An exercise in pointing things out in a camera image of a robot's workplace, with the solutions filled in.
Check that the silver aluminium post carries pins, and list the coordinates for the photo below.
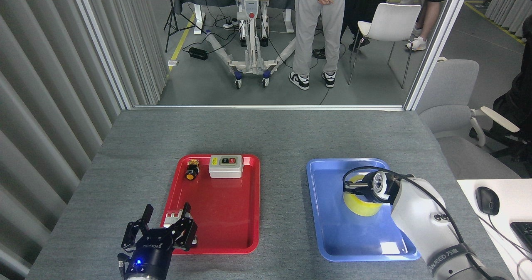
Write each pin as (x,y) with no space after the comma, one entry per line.
(436,43)
(99,43)

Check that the red plastic tray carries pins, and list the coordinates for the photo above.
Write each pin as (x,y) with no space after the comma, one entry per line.
(224,205)

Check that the white wheeled stand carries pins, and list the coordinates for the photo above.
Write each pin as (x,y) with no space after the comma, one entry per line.
(250,22)

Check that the white desk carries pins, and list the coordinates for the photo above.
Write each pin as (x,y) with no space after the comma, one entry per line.
(511,197)

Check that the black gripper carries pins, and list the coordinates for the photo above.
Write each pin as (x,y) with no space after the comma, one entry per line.
(366,188)
(151,251)

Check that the black office chair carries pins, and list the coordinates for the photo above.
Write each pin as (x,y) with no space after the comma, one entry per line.
(517,109)

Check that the black keyboard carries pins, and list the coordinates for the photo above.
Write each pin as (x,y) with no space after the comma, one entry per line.
(524,234)

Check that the orange push button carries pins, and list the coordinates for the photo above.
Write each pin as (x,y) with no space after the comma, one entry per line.
(192,173)

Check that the white plastic chair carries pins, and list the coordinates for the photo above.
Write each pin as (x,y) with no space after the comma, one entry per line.
(390,20)

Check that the white power strip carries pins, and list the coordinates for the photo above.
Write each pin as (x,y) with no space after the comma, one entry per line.
(230,24)

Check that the black computer mouse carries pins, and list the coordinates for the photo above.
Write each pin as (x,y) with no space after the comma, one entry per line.
(487,201)

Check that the small white floor bracket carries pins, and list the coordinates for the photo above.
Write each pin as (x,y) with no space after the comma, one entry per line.
(173,64)

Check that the black power adapter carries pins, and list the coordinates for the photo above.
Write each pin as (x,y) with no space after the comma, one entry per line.
(198,53)

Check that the blue plastic tray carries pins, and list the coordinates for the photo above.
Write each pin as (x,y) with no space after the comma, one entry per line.
(332,230)

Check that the silver aluminium rail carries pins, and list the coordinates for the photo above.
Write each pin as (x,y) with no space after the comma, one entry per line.
(266,107)

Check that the yellow tape roll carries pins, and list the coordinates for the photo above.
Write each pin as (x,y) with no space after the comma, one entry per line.
(361,209)

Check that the grey two-button switch box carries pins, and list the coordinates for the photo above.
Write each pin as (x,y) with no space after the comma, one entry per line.
(224,171)

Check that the white red circuit breaker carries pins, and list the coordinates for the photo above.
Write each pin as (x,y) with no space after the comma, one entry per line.
(171,219)

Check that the grey office chair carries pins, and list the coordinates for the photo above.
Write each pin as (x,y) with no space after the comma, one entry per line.
(453,84)

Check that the black tripod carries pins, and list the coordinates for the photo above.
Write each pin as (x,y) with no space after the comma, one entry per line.
(169,1)

